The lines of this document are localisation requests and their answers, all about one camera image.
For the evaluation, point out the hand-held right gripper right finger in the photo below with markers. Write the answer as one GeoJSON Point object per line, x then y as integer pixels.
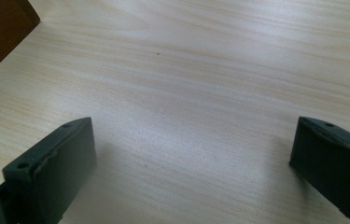
{"type": "Point", "coordinates": [334, 161]}

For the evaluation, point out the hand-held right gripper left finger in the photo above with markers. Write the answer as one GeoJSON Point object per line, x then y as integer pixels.
{"type": "Point", "coordinates": [54, 168]}

